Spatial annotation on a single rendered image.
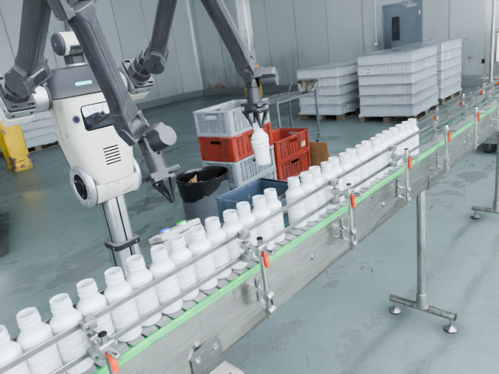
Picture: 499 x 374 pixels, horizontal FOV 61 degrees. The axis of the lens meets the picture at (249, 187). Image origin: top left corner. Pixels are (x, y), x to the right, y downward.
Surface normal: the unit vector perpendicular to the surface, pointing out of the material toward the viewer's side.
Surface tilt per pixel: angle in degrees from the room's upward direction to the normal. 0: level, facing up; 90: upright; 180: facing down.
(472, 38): 90
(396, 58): 89
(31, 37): 116
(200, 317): 90
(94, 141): 90
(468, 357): 0
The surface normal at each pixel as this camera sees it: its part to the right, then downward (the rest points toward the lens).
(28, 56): -0.33, 0.70
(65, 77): 0.73, 0.12
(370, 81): -0.65, 0.33
